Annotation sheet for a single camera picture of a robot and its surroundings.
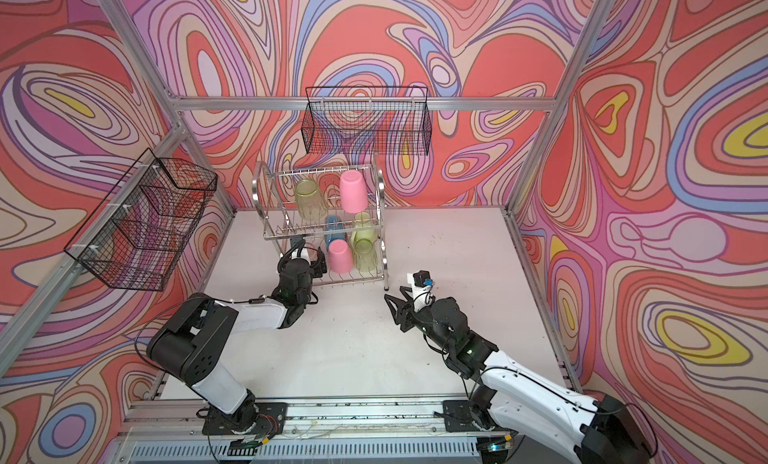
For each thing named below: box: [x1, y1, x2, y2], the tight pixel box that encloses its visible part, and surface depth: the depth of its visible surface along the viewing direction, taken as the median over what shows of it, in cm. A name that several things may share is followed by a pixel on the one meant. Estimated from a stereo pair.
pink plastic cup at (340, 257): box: [328, 239, 353, 275], surface depth 92 cm
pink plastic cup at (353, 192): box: [339, 169, 369, 214], surface depth 79 cm
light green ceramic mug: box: [353, 211, 376, 248], surface depth 98 cm
